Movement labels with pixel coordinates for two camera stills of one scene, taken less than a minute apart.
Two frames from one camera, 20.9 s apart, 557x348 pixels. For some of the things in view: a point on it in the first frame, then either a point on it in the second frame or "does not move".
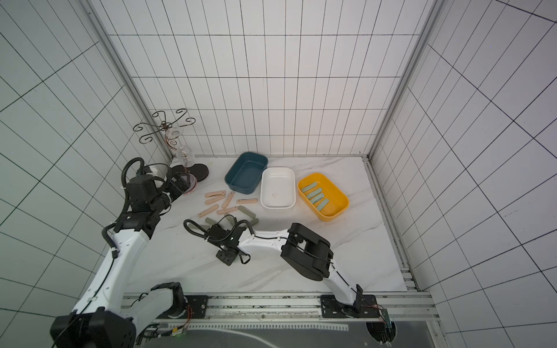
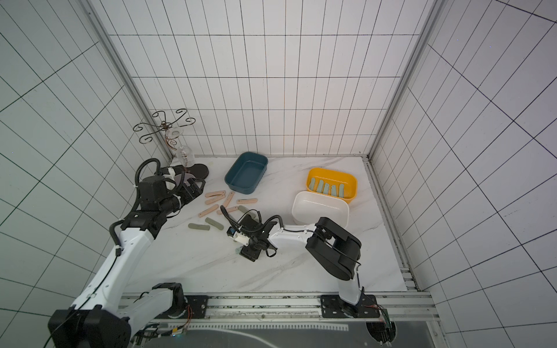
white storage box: [278, 188] -> [308, 207]
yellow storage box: [338, 201] -> [328, 183]
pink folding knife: [228, 199] does not move
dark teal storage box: [245, 174] does not move
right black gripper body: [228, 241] -> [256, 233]
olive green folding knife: [210, 221] does not move
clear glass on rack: [185, 156] does not move
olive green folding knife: [247, 212] does not move
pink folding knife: [212, 201] does not move
